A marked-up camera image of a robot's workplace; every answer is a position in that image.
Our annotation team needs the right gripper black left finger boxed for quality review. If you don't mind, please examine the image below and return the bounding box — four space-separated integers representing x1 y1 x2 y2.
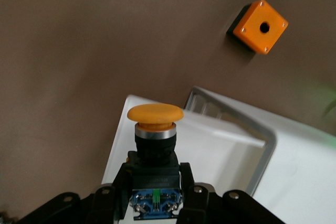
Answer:
15 161 134 224

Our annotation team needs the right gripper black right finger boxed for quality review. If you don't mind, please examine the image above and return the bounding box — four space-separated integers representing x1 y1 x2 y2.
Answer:
176 161 287 224

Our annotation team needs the orange button enclosure box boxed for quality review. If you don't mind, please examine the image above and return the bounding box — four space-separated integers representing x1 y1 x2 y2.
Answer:
225 0 289 56

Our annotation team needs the white plastic bin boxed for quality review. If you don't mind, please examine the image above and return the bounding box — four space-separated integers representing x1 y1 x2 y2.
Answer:
100 93 267 224

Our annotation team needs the yellow mushroom push button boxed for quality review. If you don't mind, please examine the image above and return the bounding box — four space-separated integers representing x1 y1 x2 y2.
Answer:
126 103 185 221

